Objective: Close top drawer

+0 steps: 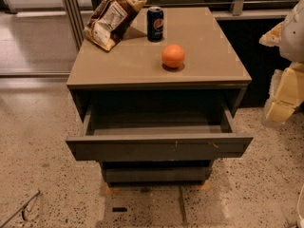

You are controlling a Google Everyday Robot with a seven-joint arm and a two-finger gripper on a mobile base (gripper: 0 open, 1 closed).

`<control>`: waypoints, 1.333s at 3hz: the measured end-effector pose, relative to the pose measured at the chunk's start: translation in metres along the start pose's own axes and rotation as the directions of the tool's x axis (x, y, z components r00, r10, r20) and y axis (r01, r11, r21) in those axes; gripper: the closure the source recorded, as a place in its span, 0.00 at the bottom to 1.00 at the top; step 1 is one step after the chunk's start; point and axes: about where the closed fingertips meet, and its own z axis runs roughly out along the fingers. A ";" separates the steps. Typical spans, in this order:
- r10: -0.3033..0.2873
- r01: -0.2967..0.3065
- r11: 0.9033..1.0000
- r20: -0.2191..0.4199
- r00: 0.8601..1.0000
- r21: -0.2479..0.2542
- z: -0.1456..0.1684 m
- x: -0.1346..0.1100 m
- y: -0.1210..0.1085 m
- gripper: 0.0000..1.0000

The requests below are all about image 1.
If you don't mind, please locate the grey lower drawer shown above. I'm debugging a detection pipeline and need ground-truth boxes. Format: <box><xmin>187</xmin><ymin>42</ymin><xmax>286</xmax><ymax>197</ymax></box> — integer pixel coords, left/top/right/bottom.
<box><xmin>101</xmin><ymin>161</ymin><xmax>212</xmax><ymax>184</ymax></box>

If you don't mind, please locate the brown chip bag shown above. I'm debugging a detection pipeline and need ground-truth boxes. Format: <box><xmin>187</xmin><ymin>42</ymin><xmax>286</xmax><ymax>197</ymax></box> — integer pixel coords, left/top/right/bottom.
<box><xmin>83</xmin><ymin>0</ymin><xmax>147</xmax><ymax>51</ymax></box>

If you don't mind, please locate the small black floor object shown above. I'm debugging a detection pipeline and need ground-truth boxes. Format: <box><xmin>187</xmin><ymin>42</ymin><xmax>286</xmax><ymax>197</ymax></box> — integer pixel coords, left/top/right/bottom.
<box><xmin>112</xmin><ymin>207</ymin><xmax>127</xmax><ymax>212</ymax></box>

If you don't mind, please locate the metal window frame post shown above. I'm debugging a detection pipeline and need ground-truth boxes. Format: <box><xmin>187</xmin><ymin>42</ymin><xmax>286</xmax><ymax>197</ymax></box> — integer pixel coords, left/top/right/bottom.
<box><xmin>62</xmin><ymin>0</ymin><xmax>84</xmax><ymax>49</ymax></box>

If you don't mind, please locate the grey drawer cabinet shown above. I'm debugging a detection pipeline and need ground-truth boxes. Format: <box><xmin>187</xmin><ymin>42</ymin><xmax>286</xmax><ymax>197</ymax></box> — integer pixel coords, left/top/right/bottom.
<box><xmin>66</xmin><ymin>6</ymin><xmax>253</xmax><ymax>188</ymax></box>

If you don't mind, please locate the blue pepsi can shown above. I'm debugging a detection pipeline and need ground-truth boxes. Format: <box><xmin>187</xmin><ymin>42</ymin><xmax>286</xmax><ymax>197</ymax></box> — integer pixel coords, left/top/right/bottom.
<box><xmin>146</xmin><ymin>6</ymin><xmax>164</xmax><ymax>42</ymax></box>

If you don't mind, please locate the grey drawer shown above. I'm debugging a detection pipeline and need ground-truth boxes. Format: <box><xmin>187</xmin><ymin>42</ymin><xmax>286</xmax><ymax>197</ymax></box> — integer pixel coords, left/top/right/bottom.
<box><xmin>66</xmin><ymin>103</ymin><xmax>253</xmax><ymax>162</ymax></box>
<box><xmin>101</xmin><ymin>161</ymin><xmax>212</xmax><ymax>184</ymax></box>

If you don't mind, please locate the metal railing post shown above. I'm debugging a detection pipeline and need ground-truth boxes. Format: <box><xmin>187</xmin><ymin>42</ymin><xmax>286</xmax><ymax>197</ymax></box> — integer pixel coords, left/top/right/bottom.
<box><xmin>230</xmin><ymin>0</ymin><xmax>245</xmax><ymax>16</ymax></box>

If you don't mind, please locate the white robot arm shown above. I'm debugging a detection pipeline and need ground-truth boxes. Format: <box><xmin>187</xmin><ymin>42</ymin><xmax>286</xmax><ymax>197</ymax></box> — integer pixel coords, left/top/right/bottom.
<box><xmin>259</xmin><ymin>0</ymin><xmax>304</xmax><ymax>127</ymax></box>

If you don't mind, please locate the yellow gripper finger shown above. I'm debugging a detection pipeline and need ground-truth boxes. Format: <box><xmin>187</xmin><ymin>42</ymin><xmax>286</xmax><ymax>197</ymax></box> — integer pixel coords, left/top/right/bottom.
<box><xmin>259</xmin><ymin>22</ymin><xmax>283</xmax><ymax>47</ymax></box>
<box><xmin>262</xmin><ymin>63</ymin><xmax>304</xmax><ymax>127</ymax></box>

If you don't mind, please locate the orange fruit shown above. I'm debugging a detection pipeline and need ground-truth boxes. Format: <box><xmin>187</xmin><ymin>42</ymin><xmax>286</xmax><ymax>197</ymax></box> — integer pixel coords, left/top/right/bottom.
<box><xmin>161</xmin><ymin>44</ymin><xmax>185</xmax><ymax>68</ymax></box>

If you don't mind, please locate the metal rod on floor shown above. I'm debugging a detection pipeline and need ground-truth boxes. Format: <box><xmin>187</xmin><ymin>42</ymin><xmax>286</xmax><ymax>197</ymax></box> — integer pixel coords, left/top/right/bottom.
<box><xmin>0</xmin><ymin>189</ymin><xmax>41</xmax><ymax>228</ymax></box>

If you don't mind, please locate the grey top drawer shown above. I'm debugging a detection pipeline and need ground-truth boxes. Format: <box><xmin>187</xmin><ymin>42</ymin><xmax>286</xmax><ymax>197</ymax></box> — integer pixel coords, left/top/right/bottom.
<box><xmin>66</xmin><ymin>103</ymin><xmax>253</xmax><ymax>162</ymax></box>

